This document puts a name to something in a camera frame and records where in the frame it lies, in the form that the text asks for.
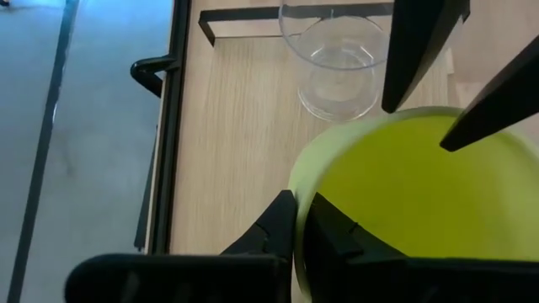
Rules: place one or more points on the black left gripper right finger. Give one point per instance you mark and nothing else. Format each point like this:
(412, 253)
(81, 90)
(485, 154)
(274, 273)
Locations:
(358, 269)

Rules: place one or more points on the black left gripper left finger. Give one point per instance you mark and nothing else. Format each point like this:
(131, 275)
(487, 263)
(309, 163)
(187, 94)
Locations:
(252, 261)

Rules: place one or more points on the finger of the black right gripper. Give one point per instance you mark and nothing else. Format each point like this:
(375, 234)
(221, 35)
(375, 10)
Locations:
(497, 105)
(412, 50)

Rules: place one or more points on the clear glass cup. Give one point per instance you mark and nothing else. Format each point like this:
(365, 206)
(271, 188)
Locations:
(337, 84)

